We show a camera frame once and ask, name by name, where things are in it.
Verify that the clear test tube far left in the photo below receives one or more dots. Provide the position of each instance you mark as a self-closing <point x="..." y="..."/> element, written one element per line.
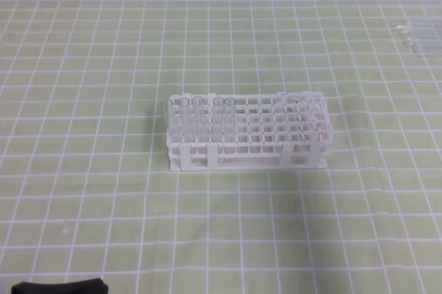
<point x="167" y="110"/>

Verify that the white plastic test tube rack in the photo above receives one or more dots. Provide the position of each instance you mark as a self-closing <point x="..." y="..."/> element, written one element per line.
<point x="286" y="130"/>

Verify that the clear spare test tubes pile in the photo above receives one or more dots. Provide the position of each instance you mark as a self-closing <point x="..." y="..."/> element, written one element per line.
<point x="423" y="36"/>

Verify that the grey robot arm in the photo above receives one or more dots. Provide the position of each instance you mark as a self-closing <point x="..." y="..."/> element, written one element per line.
<point x="92" y="286"/>

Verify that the green grid tablecloth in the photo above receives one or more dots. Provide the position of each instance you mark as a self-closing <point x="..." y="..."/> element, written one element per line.
<point x="86" y="189"/>

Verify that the clear glass test tube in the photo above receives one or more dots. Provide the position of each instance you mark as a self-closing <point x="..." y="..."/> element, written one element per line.
<point x="230" y="120"/>

